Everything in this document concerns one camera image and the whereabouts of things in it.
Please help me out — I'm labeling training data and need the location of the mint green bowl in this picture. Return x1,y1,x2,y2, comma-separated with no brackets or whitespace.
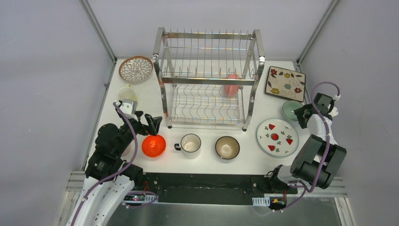
282,100,303,121

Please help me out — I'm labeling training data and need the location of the pink mug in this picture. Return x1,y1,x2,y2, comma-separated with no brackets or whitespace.
223,74,239,98

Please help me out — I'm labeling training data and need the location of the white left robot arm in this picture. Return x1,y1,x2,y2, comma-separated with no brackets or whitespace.
66,111,162,226

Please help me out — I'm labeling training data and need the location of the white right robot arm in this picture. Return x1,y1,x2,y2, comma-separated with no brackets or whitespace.
266,93,347,193

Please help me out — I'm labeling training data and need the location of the stainless steel dish rack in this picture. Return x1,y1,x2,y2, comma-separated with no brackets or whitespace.
152,27,266,131

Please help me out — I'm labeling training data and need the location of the orange plastic bowl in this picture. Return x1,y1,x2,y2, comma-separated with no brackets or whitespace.
142,135,166,158

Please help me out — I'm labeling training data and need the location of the light green mug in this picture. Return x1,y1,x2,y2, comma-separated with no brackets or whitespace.
117,83,138,102

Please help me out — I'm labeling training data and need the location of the square floral plate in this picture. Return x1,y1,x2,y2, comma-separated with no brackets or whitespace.
264,66,306,102

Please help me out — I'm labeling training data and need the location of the white ribbed mug black rim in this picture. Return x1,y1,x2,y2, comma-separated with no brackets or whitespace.
174,134,202,159

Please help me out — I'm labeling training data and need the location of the brown floral round plate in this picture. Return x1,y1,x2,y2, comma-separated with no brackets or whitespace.
119,56,154,83

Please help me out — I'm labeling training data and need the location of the beige bowl dark rim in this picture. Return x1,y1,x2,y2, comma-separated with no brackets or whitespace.
215,136,240,160

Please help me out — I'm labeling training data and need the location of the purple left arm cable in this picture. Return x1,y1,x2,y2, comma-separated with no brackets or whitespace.
70,102,158,226

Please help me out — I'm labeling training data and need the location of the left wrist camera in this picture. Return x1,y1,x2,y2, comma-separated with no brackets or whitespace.
114,99,138,121

